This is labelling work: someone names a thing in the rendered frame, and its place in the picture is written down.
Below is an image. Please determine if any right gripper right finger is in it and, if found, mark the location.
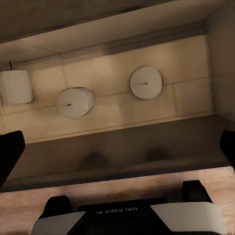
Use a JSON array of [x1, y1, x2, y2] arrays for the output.
[[219, 130, 235, 170]]

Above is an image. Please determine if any pillar candle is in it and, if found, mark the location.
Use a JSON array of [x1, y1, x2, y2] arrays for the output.
[[57, 87, 95, 119], [0, 69, 33, 105], [129, 66, 163, 100]]

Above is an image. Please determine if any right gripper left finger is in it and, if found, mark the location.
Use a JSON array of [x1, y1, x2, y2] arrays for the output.
[[0, 130, 25, 188]]

